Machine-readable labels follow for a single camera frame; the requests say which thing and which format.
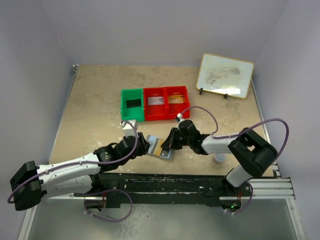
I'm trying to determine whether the gold card in bin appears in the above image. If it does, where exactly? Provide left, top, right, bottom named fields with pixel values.
left=168, top=94, right=185, bottom=104

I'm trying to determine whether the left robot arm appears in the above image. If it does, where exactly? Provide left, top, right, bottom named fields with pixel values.
left=7, top=132, right=150, bottom=211

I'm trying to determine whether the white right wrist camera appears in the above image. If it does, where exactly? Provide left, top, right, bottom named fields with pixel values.
left=175, top=113, right=184, bottom=123

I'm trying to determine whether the green bin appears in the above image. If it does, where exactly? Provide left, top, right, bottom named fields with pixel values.
left=120, top=88, right=145, bottom=122

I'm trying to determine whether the yellow framed whiteboard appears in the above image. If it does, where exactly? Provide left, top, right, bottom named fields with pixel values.
left=196, top=53, right=255, bottom=99

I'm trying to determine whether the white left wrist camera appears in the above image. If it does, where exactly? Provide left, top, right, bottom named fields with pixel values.
left=120, top=119, right=138, bottom=137

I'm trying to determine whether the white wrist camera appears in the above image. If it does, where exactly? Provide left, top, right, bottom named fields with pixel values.
left=120, top=119, right=138, bottom=137
left=175, top=113, right=184, bottom=123

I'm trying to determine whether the black card in bin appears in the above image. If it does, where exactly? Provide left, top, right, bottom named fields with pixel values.
left=126, top=98, right=142, bottom=109

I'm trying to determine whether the silver card in bin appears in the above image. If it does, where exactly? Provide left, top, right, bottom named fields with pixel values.
left=147, top=96, right=164, bottom=106

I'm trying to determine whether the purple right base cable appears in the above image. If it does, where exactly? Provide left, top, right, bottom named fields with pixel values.
left=223, top=182, right=254, bottom=216

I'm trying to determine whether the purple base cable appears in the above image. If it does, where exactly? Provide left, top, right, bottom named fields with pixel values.
left=83, top=187, right=134, bottom=222
left=223, top=182, right=254, bottom=216

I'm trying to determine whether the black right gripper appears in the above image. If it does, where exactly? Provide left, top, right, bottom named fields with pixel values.
left=161, top=127, right=192, bottom=150

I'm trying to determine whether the grey leather card holder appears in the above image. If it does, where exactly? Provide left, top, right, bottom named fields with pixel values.
left=146, top=135, right=173, bottom=160

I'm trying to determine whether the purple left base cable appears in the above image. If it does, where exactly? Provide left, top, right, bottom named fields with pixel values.
left=83, top=187, right=134, bottom=222

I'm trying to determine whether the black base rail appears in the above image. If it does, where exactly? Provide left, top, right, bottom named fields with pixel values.
left=75, top=172, right=252, bottom=208

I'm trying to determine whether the small clear cup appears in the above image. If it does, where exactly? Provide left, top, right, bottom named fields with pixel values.
left=212, top=153, right=226, bottom=164

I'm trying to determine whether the black whiteboard stand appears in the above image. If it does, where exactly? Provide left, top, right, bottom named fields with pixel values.
left=199, top=88, right=229, bottom=99

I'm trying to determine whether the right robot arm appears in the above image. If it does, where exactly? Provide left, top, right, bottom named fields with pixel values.
left=161, top=120, right=278, bottom=196

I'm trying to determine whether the red bin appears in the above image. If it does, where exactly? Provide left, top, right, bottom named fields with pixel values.
left=165, top=86, right=190, bottom=120
left=143, top=87, right=167, bottom=122

